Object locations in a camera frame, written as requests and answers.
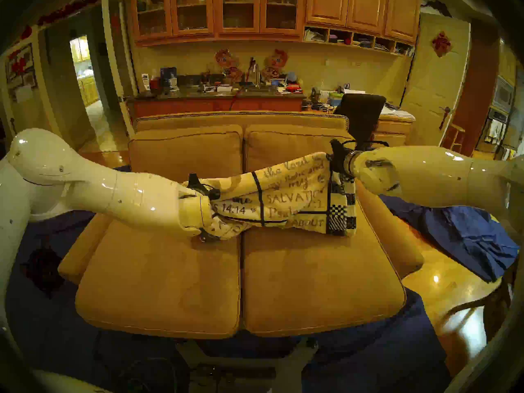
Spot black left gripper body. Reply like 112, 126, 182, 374
199, 187, 224, 242

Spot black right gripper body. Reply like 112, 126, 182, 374
330, 139, 357, 178

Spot printed scripture fleece blanket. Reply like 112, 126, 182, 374
183, 152, 357, 240

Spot dark office chair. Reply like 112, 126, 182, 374
334, 93, 386, 148

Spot mustard sofa back cushion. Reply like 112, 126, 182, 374
128, 125, 244, 186
244, 124, 357, 176

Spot wooden desk with drawers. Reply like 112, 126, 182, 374
375, 110, 416, 148

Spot mustard fabric loveseat sofa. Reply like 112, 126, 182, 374
58, 111, 424, 339

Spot granite top counter cabinet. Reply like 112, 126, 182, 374
128, 85, 307, 118

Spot mustard sofa seat cushion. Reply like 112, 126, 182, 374
76, 183, 243, 339
242, 177, 407, 337

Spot white panel door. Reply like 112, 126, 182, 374
399, 14, 471, 148

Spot wooden stool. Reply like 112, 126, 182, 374
440, 123, 466, 151

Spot wooden cubby shelf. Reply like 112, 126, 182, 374
304, 26, 416, 58

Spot crumpled navy cloth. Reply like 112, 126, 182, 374
381, 194, 519, 283

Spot red diamond door ornament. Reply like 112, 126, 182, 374
431, 31, 453, 58

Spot black power strip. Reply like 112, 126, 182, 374
196, 366, 277, 379

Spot large navy floor cloth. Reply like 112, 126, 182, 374
6, 165, 447, 393

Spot white glass french door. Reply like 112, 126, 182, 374
0, 28, 70, 159

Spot red garland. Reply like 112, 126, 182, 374
37, 0, 102, 26

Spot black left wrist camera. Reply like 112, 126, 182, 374
187, 173, 210, 194

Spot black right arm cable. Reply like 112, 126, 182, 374
342, 139, 389, 148

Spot cartoon pig wall decoration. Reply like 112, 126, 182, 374
215, 48, 242, 84
261, 49, 289, 81

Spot wooden wall cabinets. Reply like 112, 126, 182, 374
130, 0, 421, 45

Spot steel wall oven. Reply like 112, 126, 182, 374
485, 76, 515, 153

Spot black cable spool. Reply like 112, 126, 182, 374
21, 249, 63, 294

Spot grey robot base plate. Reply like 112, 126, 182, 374
176, 335, 319, 393

